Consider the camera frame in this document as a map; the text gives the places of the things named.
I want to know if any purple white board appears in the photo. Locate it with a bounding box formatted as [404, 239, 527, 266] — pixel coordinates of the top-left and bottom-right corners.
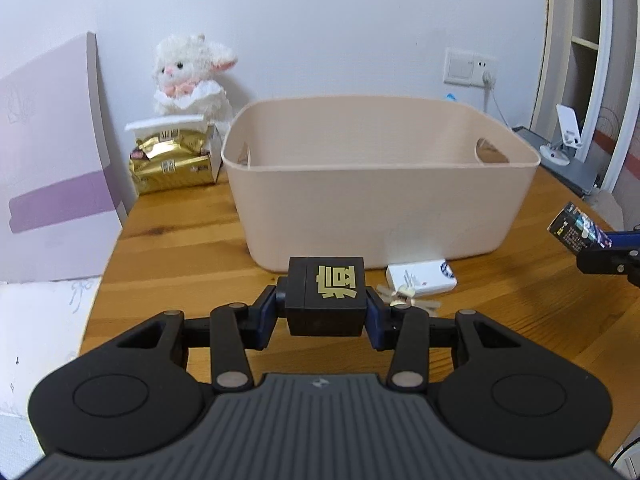
[0, 31, 129, 284]

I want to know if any gold tissue pack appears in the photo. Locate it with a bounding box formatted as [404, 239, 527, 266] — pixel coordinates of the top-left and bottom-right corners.
[124, 113, 222, 196]

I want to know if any black box with gold print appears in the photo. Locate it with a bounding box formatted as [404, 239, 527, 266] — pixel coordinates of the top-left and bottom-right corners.
[277, 256, 370, 338]

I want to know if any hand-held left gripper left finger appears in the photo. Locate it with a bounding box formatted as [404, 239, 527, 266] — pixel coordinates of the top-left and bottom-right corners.
[116, 284, 279, 392]

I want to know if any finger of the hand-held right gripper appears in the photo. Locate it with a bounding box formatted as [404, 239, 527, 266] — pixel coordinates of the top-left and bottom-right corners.
[575, 230, 640, 288]

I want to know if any white plush bunny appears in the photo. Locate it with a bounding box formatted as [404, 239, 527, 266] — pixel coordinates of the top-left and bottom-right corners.
[152, 34, 238, 122]

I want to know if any white phone stand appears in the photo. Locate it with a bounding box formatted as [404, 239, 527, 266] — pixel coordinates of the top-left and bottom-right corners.
[540, 104, 587, 167]

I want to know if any white shelf unit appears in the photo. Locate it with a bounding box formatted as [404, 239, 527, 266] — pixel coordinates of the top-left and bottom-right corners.
[530, 0, 640, 196]

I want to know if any white printed cloth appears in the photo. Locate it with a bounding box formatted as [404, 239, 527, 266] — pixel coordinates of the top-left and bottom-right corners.
[0, 276, 104, 478]

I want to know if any dark printed small box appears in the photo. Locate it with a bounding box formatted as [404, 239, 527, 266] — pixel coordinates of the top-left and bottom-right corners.
[547, 202, 613, 256]

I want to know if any grey laptop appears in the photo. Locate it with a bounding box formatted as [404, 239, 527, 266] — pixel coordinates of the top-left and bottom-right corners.
[513, 126, 600, 198]

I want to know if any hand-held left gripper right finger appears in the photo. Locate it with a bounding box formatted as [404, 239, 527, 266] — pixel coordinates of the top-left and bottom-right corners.
[364, 286, 525, 392]

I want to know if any wooden desk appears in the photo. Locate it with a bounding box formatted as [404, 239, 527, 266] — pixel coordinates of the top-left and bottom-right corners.
[79, 162, 640, 463]

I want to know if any white wall socket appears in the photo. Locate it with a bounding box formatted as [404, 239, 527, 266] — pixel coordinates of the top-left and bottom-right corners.
[443, 47, 500, 89]

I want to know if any white flat box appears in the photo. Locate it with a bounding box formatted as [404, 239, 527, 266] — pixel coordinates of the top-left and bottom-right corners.
[385, 258, 458, 298]

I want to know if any beige plastic storage basket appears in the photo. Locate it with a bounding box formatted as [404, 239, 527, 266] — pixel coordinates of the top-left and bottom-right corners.
[221, 95, 542, 271]

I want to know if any small winged trinket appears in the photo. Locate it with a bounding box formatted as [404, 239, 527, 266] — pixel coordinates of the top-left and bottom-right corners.
[376, 284, 443, 313]

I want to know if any white power cable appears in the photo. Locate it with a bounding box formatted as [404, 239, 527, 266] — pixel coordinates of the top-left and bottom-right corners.
[481, 71, 514, 129]

